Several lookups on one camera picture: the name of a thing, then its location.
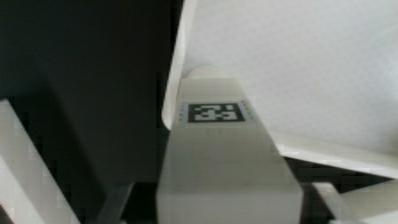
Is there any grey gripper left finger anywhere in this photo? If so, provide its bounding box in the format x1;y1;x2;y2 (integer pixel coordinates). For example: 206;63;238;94
92;182;135;224

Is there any white desk top tray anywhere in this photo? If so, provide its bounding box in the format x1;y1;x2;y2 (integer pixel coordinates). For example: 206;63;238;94
165;0;398;179

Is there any white right fence bar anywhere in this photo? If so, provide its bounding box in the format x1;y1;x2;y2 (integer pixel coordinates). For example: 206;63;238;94
341;180;398;224

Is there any white desk leg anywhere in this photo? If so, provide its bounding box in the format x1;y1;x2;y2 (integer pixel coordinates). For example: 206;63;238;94
156;66;303;224

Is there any white front fence bar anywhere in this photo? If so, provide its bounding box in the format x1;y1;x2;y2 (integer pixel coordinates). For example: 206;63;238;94
0;100;80;224

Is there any white fence bar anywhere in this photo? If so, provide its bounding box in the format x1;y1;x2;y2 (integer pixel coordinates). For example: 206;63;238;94
341;180;398;224
0;100;80;224

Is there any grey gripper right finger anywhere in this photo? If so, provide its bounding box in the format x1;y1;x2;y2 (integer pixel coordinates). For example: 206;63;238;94
312;182;355;224

